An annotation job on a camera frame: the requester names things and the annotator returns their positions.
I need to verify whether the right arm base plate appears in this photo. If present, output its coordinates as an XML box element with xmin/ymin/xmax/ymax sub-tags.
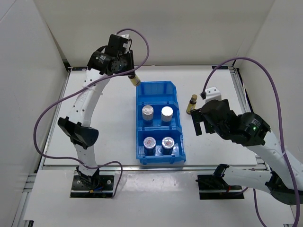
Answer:
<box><xmin>196</xmin><ymin>175</ymin><xmax>245</xmax><ymax>200</ymax></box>

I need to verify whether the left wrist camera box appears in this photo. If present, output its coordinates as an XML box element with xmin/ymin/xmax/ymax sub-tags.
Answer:
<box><xmin>120</xmin><ymin>34</ymin><xmax>130</xmax><ymax>40</ymax></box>

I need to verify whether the white bead jar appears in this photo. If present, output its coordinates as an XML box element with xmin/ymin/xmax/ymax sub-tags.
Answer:
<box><xmin>142</xmin><ymin>105</ymin><xmax>154</xmax><ymax>125</ymax></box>
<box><xmin>161</xmin><ymin>106</ymin><xmax>173</xmax><ymax>126</ymax></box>

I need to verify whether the aluminium table edge rail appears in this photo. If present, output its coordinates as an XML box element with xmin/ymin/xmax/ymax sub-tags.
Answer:
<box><xmin>41</xmin><ymin>163</ymin><xmax>268</xmax><ymax>171</ymax></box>

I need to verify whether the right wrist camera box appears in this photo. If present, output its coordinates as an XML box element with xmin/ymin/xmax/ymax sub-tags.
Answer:
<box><xmin>200</xmin><ymin>87</ymin><xmax>222</xmax><ymax>103</ymax></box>

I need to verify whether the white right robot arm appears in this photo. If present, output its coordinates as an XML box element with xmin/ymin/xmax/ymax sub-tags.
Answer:
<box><xmin>191</xmin><ymin>99</ymin><xmax>303</xmax><ymax>205</ymax></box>

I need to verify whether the blue three-compartment plastic bin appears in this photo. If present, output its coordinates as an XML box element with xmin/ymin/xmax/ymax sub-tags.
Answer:
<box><xmin>136</xmin><ymin>81</ymin><xmax>186</xmax><ymax>165</ymax></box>

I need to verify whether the yellow label bottle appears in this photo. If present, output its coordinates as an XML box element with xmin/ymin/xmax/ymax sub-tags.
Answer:
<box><xmin>186</xmin><ymin>94</ymin><xmax>197</xmax><ymax>114</ymax></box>
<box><xmin>128</xmin><ymin>74</ymin><xmax>141</xmax><ymax>87</ymax></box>

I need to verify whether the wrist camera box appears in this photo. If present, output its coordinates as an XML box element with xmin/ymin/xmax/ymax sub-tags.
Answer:
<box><xmin>120</xmin><ymin>34</ymin><xmax>130</xmax><ymax>40</ymax></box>
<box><xmin>200</xmin><ymin>87</ymin><xmax>222</xmax><ymax>103</ymax></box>

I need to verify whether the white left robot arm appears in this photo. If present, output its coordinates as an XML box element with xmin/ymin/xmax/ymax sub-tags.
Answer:
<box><xmin>58</xmin><ymin>35</ymin><xmax>134</xmax><ymax>189</ymax></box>

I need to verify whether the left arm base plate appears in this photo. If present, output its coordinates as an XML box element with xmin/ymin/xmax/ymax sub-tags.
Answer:
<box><xmin>70</xmin><ymin>172</ymin><xmax>115</xmax><ymax>199</ymax></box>

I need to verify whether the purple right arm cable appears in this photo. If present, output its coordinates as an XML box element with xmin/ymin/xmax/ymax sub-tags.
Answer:
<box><xmin>201</xmin><ymin>56</ymin><xmax>301</xmax><ymax>227</ymax></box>

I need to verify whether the right side aluminium rail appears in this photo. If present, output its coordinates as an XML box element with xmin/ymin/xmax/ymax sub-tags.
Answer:
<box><xmin>230</xmin><ymin>68</ymin><xmax>270</xmax><ymax>171</ymax></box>

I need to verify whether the sauce jar white lid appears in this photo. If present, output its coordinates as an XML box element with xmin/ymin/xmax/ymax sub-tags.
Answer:
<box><xmin>161</xmin><ymin>137</ymin><xmax>175</xmax><ymax>155</ymax></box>
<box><xmin>143</xmin><ymin>137</ymin><xmax>156</xmax><ymax>156</ymax></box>

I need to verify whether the left side aluminium rail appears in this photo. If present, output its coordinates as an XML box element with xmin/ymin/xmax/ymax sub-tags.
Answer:
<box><xmin>33</xmin><ymin>68</ymin><xmax>71</xmax><ymax>175</ymax></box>

